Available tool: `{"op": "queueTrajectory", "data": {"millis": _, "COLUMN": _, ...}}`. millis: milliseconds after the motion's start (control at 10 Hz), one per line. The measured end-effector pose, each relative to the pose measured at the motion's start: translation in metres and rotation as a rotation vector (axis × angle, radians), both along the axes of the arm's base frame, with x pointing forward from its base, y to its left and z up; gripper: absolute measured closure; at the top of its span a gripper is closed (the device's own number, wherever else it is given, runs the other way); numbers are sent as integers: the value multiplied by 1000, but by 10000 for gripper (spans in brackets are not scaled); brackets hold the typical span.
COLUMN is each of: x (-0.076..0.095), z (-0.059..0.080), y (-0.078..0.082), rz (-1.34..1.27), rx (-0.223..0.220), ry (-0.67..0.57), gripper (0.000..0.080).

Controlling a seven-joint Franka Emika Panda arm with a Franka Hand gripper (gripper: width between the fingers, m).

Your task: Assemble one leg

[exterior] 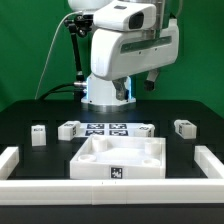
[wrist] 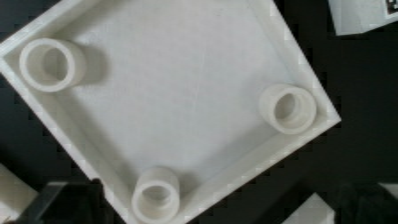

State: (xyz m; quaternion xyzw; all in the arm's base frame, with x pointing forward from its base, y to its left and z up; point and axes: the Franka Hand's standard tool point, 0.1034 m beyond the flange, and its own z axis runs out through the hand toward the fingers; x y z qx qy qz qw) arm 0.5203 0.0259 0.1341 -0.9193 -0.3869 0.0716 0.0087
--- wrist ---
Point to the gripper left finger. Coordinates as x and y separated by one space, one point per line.
69 204

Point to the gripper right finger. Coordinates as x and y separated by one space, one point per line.
367 204

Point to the white square tabletop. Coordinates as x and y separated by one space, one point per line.
200 99

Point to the white U-shaped obstacle fence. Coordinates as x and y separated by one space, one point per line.
362 15

